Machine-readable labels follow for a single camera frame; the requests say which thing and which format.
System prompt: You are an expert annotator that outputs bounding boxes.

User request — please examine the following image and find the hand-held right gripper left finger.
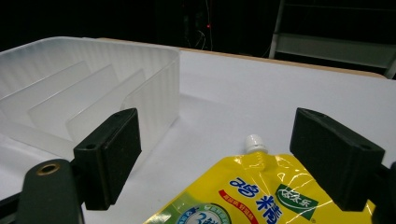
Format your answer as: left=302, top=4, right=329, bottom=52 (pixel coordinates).
left=73, top=107, right=143, bottom=211

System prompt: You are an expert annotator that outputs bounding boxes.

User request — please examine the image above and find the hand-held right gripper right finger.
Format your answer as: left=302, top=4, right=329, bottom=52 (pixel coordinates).
left=289, top=107, right=386, bottom=213

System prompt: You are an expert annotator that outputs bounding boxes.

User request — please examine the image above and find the translucent plastic divider box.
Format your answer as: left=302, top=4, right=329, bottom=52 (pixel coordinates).
left=0, top=36, right=181, bottom=173

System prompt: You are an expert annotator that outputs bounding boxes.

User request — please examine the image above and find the yellow spout pouch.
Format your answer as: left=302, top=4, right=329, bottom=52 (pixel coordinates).
left=143, top=133, right=376, bottom=224

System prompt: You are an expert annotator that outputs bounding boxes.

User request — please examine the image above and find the grey metal shelf frame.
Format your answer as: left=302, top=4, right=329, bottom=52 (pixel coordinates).
left=268, top=0, right=396, bottom=79

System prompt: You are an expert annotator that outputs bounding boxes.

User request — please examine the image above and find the thin hanging cable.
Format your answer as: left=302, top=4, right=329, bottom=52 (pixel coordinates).
left=185, top=0, right=215, bottom=50

